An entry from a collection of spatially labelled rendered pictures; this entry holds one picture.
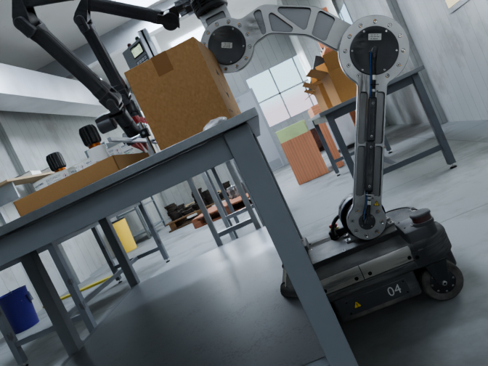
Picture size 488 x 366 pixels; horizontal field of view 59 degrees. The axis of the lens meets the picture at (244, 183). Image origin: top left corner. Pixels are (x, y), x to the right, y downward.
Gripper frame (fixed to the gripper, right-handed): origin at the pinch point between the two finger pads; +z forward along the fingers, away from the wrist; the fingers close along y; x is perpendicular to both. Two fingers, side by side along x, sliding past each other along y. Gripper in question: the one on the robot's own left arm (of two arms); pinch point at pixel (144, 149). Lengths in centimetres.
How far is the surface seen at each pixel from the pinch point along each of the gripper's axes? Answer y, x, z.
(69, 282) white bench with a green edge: 117, -54, 109
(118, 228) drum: 248, -407, 394
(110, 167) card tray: -12, 68, -44
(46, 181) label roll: 50, -14, 3
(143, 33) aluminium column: -14, -63, -19
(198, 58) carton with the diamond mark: -38, 30, -40
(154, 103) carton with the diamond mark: -20, 32, -34
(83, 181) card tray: -4, 68, -44
